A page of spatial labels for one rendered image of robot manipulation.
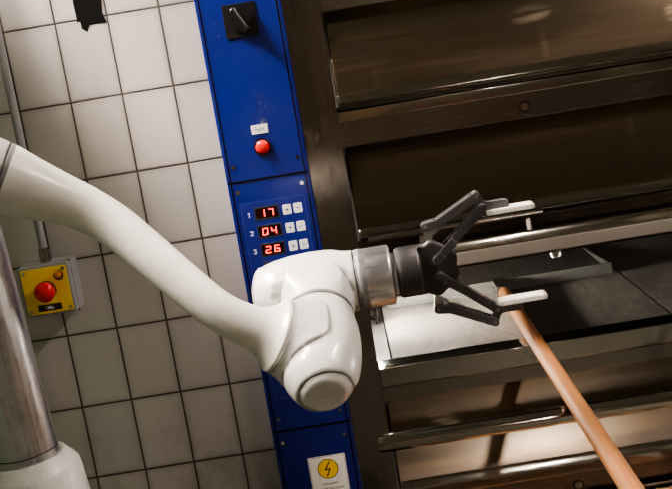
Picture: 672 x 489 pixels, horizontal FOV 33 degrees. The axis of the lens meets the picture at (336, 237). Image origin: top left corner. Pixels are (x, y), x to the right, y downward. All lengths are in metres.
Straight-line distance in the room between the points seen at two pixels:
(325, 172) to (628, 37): 0.63
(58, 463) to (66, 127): 0.72
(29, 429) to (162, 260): 0.39
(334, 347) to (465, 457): 0.90
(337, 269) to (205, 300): 0.22
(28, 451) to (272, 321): 0.48
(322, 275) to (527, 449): 0.87
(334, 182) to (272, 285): 0.60
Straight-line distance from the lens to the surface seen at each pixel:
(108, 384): 2.31
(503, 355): 2.28
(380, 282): 1.61
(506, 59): 2.18
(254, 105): 2.14
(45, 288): 2.18
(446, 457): 2.32
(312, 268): 1.60
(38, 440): 1.78
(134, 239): 1.53
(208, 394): 2.29
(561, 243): 2.10
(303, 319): 1.49
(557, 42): 2.20
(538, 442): 2.34
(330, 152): 2.17
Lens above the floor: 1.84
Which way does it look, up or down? 10 degrees down
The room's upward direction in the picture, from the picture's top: 9 degrees counter-clockwise
